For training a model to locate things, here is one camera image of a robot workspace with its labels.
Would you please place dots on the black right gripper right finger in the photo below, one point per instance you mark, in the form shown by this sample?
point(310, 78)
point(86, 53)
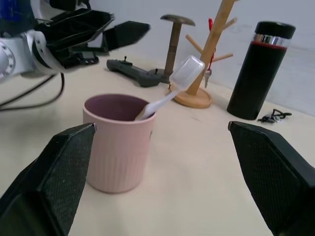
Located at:
point(275, 172)

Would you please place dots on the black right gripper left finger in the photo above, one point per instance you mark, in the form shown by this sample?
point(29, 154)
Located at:
point(54, 177)

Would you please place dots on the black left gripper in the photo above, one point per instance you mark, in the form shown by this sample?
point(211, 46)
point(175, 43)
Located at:
point(73, 56)

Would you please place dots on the pink ribbed mug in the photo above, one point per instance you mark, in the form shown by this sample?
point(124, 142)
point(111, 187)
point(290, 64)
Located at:
point(118, 157)

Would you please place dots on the white toothbrush with clear cap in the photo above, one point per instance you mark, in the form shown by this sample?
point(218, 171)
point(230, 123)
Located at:
point(185, 72)

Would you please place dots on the dark wooden mushroom-top stand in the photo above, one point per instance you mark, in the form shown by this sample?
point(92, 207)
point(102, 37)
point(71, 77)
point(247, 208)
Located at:
point(173, 49)

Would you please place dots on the bamboo mug tree stand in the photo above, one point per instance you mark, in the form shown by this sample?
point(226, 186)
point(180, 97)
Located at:
point(197, 96)

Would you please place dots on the dark grey game controller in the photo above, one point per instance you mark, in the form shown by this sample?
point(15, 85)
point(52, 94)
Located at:
point(137, 73)

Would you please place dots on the blue object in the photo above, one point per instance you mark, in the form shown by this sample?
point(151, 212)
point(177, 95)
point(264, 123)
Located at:
point(14, 11)

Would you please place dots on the black thermos bottle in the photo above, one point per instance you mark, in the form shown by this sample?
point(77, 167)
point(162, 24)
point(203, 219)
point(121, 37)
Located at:
point(258, 73)

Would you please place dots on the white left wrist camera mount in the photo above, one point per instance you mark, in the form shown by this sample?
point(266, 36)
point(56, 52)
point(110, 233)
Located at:
point(40, 54)

